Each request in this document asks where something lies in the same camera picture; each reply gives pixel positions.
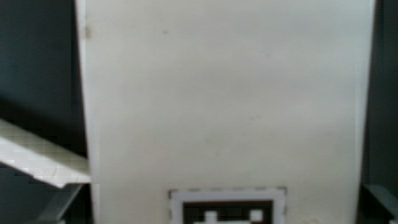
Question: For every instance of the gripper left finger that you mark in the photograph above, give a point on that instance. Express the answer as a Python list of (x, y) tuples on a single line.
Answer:
[(54, 211)]

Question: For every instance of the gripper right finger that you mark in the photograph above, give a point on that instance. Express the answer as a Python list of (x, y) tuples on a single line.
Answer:
[(381, 206)]

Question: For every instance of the small white tagged block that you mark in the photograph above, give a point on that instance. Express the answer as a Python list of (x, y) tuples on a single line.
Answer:
[(225, 96)]

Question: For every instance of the white U-shaped border frame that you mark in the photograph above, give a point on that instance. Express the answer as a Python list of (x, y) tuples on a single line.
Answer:
[(40, 158)]

